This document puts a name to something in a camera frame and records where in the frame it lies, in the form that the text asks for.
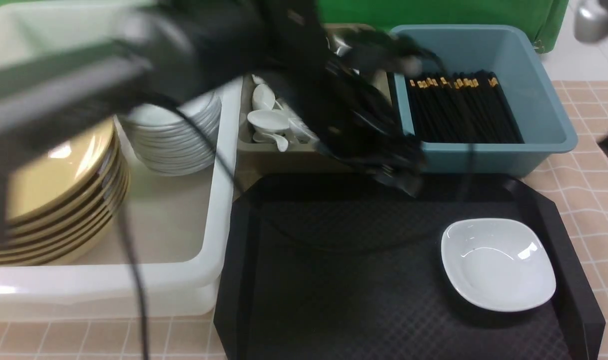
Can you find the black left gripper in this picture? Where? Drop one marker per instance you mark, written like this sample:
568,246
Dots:
398,156

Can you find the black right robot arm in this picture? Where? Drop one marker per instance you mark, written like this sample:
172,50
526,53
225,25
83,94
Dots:
591,21

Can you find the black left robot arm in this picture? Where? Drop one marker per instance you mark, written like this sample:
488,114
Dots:
173,51

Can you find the pile of black chopsticks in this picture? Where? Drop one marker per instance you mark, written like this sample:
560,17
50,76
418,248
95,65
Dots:
461,109

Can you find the blue chopstick bin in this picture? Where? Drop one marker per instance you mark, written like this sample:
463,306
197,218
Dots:
507,52

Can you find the white square sauce dish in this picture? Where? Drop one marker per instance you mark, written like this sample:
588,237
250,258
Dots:
497,264

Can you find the black serving tray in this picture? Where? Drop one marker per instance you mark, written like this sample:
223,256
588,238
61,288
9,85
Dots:
339,267

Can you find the olive green spoon bin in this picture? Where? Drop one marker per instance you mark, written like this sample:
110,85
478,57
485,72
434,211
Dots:
274,157

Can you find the pile of white spoons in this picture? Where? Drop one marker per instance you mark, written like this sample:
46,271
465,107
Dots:
274,121

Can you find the stack of white square dishes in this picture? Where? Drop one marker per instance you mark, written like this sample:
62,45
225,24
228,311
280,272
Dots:
166,144

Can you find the large white plastic tub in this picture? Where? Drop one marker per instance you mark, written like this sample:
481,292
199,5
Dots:
179,225

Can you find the stack of yellow bowls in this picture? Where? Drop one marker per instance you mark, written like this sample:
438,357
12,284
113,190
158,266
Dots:
63,204

